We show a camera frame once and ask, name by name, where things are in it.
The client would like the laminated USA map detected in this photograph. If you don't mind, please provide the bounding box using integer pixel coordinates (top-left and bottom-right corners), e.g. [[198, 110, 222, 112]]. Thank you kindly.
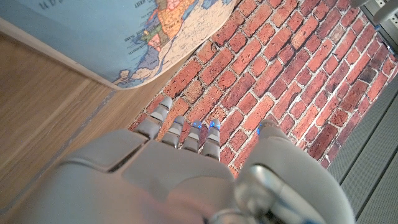
[[0, 0, 241, 91]]

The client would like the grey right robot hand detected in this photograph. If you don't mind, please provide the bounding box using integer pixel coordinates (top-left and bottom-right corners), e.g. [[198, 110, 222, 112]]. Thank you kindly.
[[12, 96, 357, 224]]

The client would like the white power strip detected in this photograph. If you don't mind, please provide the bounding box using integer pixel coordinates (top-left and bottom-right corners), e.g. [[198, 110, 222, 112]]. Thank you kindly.
[[360, 0, 398, 54]]

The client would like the brick print backdrop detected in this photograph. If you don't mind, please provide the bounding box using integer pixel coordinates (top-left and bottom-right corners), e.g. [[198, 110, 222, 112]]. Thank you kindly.
[[127, 0, 398, 179]]

